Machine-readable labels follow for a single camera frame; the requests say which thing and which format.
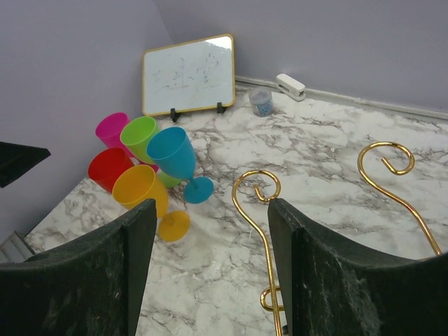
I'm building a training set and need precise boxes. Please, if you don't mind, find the small whiteboard with wooden frame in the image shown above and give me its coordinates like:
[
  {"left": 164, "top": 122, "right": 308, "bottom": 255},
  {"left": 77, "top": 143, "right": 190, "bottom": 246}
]
[{"left": 142, "top": 34, "right": 236, "bottom": 116}]

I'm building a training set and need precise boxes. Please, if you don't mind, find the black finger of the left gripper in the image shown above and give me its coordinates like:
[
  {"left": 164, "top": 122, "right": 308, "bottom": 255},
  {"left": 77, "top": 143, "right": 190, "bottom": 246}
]
[{"left": 0, "top": 142, "right": 51, "bottom": 188}]

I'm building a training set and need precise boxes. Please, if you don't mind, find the red wine glass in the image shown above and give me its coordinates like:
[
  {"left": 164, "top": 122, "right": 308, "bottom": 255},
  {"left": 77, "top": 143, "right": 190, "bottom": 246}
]
[{"left": 87, "top": 148, "right": 134, "bottom": 193}]

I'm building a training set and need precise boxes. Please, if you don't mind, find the magenta wine glass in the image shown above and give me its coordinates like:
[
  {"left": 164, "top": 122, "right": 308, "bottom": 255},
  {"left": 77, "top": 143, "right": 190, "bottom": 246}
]
[{"left": 95, "top": 112, "right": 141, "bottom": 163}]

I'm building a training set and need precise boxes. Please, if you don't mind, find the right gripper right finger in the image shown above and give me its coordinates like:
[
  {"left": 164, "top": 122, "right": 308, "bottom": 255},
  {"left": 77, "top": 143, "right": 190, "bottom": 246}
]
[{"left": 267, "top": 197, "right": 448, "bottom": 336}]

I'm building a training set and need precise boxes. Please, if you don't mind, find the gold wire wine glass rack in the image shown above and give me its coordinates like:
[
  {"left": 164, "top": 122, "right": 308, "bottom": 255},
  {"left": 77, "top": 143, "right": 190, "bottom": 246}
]
[{"left": 231, "top": 141, "right": 444, "bottom": 336}]

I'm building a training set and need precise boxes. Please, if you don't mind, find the white whiteboard eraser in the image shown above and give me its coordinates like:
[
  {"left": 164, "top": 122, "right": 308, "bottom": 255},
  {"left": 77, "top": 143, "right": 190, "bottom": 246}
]
[{"left": 276, "top": 73, "right": 306, "bottom": 102}]

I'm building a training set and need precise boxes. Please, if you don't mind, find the green wine glass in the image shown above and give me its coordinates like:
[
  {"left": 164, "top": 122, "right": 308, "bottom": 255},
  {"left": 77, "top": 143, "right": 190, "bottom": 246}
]
[{"left": 120, "top": 116, "right": 181, "bottom": 188}]

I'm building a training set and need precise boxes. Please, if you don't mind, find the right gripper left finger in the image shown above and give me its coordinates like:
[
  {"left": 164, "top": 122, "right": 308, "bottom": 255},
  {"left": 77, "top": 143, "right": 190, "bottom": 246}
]
[{"left": 1, "top": 199, "right": 157, "bottom": 335}]

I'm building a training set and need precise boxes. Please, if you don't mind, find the blue wine glass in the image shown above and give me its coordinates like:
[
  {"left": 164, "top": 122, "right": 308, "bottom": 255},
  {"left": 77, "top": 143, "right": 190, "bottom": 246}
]
[{"left": 146, "top": 127, "right": 214, "bottom": 204}]

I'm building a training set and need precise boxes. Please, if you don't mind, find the yellow wine glass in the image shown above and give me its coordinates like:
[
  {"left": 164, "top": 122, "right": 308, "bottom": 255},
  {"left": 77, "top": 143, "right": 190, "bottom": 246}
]
[{"left": 112, "top": 164, "right": 190, "bottom": 242}]

